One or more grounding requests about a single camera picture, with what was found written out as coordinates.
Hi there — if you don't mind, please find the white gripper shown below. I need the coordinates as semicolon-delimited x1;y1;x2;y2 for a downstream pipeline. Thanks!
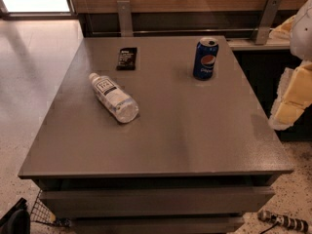
269;0;312;131

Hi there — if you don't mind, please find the clear plastic water bottle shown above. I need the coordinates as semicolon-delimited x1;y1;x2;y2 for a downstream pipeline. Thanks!
89;73;138;124

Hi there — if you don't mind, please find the blue Pepsi can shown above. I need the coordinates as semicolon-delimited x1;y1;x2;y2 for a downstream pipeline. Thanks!
193;37;218;80

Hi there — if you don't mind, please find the grey drawer cabinet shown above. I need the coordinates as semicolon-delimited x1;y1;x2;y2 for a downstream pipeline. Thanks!
19;37;293;234

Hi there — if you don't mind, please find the black snack packet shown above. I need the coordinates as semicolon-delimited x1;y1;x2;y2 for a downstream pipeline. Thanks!
116;48;137;70

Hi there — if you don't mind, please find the black round object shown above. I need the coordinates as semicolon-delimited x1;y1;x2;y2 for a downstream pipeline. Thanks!
0;198;30;234

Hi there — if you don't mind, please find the right grey metal bracket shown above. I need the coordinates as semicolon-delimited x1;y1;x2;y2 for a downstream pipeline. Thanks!
252;0;282;45

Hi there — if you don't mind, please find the grey metal bracket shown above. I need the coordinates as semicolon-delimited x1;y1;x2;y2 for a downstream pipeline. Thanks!
252;0;282;45
117;0;134;37

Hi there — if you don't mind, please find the black white striped handle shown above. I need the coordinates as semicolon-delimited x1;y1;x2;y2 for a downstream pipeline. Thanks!
257;211;312;234

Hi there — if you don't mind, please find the left grey metal bracket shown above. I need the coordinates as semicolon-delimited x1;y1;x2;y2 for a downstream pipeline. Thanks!
117;0;134;37

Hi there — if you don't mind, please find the black wire mesh basket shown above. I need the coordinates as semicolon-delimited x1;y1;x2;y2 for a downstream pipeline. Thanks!
30;191;71;228

